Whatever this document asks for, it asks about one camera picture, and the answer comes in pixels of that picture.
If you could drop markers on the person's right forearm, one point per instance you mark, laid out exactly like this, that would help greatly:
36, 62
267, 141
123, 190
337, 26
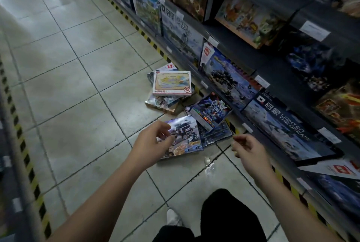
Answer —
295, 208

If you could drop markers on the person's left forearm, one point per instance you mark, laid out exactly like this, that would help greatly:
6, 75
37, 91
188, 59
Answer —
98, 208

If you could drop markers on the grey white building set box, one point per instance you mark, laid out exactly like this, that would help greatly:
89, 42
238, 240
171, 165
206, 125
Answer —
181, 35

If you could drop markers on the person's left thumb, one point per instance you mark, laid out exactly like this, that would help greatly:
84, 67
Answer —
167, 140

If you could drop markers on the yellow map puzzle box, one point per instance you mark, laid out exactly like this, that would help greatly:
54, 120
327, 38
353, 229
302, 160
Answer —
172, 82

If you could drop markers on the white shelf price labels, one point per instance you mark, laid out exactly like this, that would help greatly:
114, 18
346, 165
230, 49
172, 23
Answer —
314, 30

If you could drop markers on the truck picture toy box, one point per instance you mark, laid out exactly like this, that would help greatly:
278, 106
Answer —
187, 142

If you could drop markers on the yellow black hazard tape strip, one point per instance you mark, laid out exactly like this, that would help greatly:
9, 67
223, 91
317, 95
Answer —
132, 22
25, 157

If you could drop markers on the person's left hand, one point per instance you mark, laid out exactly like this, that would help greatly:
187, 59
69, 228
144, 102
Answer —
147, 146

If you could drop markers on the clear plastic wrapper scrap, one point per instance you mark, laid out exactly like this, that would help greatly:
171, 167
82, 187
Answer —
208, 166

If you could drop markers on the person's right thumb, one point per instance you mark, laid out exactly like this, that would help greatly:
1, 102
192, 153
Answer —
237, 150

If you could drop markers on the pastel toy box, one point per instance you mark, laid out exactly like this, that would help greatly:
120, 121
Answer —
163, 102

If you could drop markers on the dark metal shelving unit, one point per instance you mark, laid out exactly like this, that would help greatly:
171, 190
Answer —
239, 50

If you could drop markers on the red orange toy box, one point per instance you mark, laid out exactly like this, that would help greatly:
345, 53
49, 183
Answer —
341, 108

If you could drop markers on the dark blue flat toy box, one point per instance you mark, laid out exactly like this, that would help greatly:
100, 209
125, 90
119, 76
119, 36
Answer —
218, 135

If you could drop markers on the white red-logo toy box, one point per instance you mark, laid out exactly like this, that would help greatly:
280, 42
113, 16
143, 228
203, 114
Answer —
166, 67

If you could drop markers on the green landscape toy box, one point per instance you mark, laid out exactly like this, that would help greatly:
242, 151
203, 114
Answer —
146, 7

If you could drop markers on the dark blue mech toy box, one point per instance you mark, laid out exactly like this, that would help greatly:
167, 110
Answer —
312, 62

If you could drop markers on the large white blue set box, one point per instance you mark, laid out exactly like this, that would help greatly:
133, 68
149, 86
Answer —
287, 130

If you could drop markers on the blue toy box white flap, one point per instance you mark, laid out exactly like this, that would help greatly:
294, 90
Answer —
334, 191

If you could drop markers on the orange cartoon toy box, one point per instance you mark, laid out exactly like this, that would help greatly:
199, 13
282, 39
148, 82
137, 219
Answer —
247, 21

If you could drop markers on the blue robot toy box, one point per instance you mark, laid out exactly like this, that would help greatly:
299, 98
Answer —
209, 109

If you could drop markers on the person's white shoe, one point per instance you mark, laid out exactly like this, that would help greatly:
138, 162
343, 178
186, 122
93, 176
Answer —
173, 218

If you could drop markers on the person's right hand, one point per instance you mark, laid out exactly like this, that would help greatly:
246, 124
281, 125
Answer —
254, 154

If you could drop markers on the grey shelf base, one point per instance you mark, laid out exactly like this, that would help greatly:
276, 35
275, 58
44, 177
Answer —
11, 180

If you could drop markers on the black tank toy box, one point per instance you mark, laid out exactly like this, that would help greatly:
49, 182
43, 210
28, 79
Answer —
230, 80

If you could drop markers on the person's black trousers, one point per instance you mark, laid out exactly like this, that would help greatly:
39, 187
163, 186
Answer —
230, 216

